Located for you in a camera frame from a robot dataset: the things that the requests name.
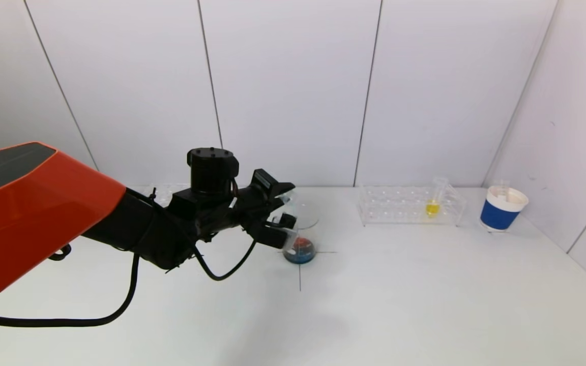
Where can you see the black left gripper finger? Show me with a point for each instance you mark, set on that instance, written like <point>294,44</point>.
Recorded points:
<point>283,189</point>
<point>276,204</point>

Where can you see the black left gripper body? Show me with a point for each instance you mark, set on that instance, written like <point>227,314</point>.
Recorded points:
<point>264,181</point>

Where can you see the test tube with blue pigment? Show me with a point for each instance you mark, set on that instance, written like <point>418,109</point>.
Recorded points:
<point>288,203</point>

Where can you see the red liquid test tube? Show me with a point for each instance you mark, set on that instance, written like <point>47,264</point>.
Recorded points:
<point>501,189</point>

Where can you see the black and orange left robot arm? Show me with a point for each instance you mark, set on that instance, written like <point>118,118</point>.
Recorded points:
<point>33,203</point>

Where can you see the clear glass beaker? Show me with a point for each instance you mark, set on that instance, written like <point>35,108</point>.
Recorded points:
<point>300,251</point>

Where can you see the clear acrylic test tube rack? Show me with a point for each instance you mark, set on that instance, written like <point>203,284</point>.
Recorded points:
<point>166,190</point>
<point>405,206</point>

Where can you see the test tube with yellow pigment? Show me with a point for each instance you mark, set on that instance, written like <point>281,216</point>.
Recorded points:
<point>432,209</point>

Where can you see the blue and white paper cup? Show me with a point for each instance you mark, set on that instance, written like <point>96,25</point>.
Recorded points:
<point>499,216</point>

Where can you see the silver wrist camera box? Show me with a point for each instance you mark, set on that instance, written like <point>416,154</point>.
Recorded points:
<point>270,238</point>

